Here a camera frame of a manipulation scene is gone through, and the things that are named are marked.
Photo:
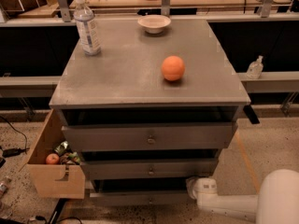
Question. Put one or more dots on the grey bottom drawer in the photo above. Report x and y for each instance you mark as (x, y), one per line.
(155, 191)

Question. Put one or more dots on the grey top drawer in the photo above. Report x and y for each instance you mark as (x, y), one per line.
(150, 137)

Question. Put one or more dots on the grey drawer cabinet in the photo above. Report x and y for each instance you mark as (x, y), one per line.
(124, 85)

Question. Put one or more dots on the clear sanitizer pump bottle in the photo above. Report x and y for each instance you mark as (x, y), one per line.
(255, 68)

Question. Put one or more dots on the orange ball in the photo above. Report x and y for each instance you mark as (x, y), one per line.
(173, 68)

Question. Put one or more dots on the red apple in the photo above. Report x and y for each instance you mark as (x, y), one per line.
(52, 159)

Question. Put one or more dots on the grey drawer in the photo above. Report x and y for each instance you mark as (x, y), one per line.
(137, 169)
(155, 191)
(150, 137)

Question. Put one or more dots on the white ceramic bowl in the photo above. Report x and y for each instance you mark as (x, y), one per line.
(154, 24)

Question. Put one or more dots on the grey middle drawer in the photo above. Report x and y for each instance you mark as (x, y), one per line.
(137, 169)

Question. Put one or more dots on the black power adapter with cable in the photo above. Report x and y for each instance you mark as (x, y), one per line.
(15, 151)

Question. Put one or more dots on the wooden box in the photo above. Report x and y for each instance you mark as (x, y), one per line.
(53, 180)

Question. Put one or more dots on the green snack packets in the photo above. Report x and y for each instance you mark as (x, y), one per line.
(66, 155)

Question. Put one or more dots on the clear plastic water bottle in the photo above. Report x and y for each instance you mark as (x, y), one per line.
(87, 28)

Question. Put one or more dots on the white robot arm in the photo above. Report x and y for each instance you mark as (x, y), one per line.
(276, 203)

